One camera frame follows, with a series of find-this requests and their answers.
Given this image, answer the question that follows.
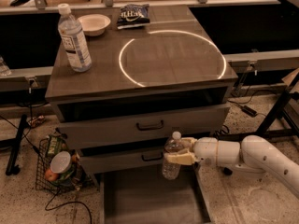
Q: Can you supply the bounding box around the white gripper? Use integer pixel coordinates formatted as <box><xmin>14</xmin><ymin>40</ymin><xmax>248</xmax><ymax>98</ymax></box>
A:
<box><xmin>164</xmin><ymin>137</ymin><xmax>218</xmax><ymax>166</ymax></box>

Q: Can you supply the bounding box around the clear plastic water bottle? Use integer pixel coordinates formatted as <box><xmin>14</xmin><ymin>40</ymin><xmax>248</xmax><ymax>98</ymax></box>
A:
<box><xmin>162</xmin><ymin>132</ymin><xmax>184</xmax><ymax>180</ymax></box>

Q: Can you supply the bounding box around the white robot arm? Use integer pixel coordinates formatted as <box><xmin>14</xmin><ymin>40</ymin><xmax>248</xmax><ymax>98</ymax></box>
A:
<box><xmin>164</xmin><ymin>135</ymin><xmax>299</xmax><ymax>198</ymax></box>

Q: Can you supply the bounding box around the middle grey drawer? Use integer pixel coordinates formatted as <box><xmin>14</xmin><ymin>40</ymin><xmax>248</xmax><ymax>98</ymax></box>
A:
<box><xmin>79</xmin><ymin>138</ymin><xmax>166</xmax><ymax>174</ymax></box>

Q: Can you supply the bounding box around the grey drawer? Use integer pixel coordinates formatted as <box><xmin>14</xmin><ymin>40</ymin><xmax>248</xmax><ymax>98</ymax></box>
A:
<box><xmin>102</xmin><ymin>164</ymin><xmax>211</xmax><ymax>224</ymax></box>
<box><xmin>79</xmin><ymin>138</ymin><xmax>166</xmax><ymax>174</ymax></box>
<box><xmin>59</xmin><ymin>104</ymin><xmax>230</xmax><ymax>149</ymax></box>

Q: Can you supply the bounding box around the bottom grey drawer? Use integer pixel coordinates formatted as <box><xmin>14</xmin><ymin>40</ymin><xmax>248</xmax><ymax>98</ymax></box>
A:
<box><xmin>102</xmin><ymin>164</ymin><xmax>211</xmax><ymax>224</ymax></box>

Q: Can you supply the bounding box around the grey drawer cabinet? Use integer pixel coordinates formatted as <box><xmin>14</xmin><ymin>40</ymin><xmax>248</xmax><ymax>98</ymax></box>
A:
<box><xmin>46</xmin><ymin>6</ymin><xmax>236</xmax><ymax>224</ymax></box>

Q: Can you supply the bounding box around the top grey drawer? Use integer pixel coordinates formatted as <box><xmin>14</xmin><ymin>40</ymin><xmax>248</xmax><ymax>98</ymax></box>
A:
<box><xmin>59</xmin><ymin>104</ymin><xmax>230</xmax><ymax>149</ymax></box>

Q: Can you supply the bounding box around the large white-capped water bottle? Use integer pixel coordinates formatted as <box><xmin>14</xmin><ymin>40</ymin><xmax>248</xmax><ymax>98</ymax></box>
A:
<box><xmin>58</xmin><ymin>4</ymin><xmax>92</xmax><ymax>72</ymax></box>

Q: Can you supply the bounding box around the black power adapter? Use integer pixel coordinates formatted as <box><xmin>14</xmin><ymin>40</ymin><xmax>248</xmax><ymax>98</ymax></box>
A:
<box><xmin>241</xmin><ymin>105</ymin><xmax>257</xmax><ymax>117</ymax></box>

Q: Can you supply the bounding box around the white-lidded can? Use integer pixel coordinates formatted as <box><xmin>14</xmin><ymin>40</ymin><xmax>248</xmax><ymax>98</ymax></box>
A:
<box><xmin>50</xmin><ymin>151</ymin><xmax>72</xmax><ymax>181</ymax></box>

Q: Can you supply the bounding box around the green snack bag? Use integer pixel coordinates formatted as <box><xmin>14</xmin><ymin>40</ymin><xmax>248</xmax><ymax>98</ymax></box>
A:
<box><xmin>46</xmin><ymin>135</ymin><xmax>67</xmax><ymax>157</ymax></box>

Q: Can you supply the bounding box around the red apple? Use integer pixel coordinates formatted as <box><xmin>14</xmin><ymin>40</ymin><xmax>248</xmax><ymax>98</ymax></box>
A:
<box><xmin>45</xmin><ymin>169</ymin><xmax>59</xmax><ymax>182</ymax></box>

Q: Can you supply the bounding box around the blue chip bag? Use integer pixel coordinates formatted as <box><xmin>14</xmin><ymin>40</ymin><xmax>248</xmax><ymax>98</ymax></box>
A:
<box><xmin>117</xmin><ymin>4</ymin><xmax>150</xmax><ymax>30</ymax></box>

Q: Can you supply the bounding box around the white paper bowl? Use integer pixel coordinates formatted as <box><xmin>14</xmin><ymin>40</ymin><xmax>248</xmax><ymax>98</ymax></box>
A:
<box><xmin>78</xmin><ymin>14</ymin><xmax>111</xmax><ymax>36</ymax></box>

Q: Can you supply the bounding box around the black table leg left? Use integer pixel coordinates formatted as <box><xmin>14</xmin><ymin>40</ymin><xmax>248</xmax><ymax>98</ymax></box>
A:
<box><xmin>6</xmin><ymin>115</ymin><xmax>27</xmax><ymax>175</ymax></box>

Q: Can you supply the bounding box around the black wire basket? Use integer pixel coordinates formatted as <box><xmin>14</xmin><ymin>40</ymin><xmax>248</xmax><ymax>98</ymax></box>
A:
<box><xmin>36</xmin><ymin>138</ymin><xmax>92</xmax><ymax>194</ymax></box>

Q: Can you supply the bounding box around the black floor cable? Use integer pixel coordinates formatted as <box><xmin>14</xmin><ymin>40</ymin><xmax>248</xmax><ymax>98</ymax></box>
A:
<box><xmin>44</xmin><ymin>189</ymin><xmax>93</xmax><ymax>224</ymax></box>

